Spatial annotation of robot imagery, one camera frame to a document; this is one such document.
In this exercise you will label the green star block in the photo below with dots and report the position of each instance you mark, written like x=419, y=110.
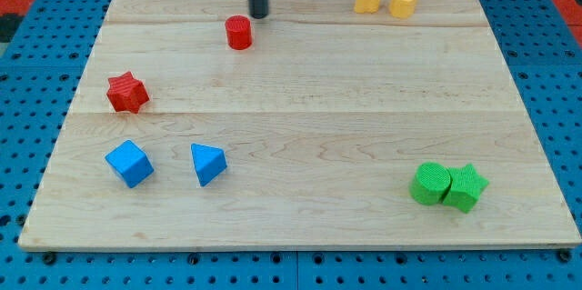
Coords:
x=465, y=189

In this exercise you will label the yellow hexagon block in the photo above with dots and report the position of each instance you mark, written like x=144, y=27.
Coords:
x=402, y=9

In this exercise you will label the green cylinder block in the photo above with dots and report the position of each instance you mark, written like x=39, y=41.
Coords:
x=430, y=183

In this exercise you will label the blue triangle block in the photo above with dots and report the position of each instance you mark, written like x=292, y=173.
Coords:
x=209, y=162

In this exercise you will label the red star block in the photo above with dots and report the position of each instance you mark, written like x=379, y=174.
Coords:
x=126, y=93

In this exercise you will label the blue cube block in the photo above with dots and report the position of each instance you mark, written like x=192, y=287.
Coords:
x=130, y=163

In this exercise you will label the red cylinder block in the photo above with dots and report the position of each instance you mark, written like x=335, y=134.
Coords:
x=238, y=32

